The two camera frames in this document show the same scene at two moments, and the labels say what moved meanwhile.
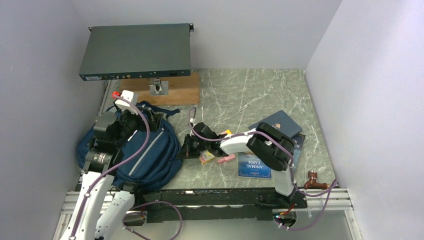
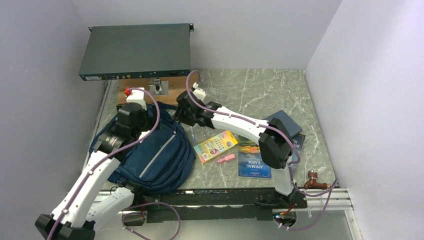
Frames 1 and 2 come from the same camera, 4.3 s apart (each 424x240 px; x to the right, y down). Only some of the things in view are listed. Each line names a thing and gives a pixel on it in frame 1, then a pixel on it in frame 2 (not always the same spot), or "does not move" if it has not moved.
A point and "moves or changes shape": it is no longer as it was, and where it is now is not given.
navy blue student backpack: x=150 y=158 moves or changes shape
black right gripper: x=187 y=151 → x=179 y=115
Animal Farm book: x=250 y=165 does not move
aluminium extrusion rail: x=316 y=200 does not move
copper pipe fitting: x=312 y=183 does not move
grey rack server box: x=137 y=51 does not move
